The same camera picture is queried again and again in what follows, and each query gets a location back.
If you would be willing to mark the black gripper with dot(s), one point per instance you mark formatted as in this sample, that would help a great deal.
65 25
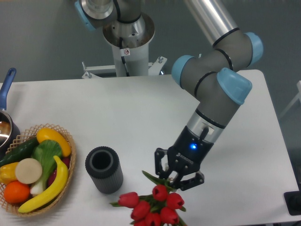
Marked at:
184 158

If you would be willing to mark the red tulip bouquet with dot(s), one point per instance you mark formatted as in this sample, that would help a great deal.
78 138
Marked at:
156 209

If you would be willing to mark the dark grey ribbed vase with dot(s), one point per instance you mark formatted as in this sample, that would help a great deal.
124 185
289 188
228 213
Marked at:
103 166

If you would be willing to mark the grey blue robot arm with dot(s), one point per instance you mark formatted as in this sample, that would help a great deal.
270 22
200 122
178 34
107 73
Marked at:
212 79

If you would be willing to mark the dark red vegetable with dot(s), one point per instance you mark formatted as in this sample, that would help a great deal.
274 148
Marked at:
61 173

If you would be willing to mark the yellow banana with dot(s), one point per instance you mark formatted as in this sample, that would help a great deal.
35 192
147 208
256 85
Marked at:
45 197

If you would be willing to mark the black device at edge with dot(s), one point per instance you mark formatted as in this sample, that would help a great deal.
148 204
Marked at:
293 202

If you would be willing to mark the green bok choy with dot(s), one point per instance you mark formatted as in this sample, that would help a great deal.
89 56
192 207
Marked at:
44 153

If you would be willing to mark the yellow lemon squash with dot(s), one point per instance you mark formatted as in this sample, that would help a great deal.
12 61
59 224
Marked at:
51 134

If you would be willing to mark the beige round slice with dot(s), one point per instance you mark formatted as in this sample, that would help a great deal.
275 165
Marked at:
28 171

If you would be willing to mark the woven wicker basket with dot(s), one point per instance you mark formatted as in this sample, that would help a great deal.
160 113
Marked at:
71 153

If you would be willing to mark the green cucumber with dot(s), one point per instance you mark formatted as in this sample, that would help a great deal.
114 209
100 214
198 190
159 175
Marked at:
24 150

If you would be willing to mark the orange fruit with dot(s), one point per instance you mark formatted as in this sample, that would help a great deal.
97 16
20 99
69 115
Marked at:
16 192

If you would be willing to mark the yellow bell pepper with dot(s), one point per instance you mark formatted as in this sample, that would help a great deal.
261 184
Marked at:
7 173

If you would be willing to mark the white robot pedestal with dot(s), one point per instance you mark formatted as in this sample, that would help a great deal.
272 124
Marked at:
130 48

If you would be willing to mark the white frame at right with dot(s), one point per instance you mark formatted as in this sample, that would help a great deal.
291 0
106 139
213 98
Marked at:
296 98

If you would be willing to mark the blue handled saucepan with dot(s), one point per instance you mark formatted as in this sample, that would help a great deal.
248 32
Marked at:
8 130

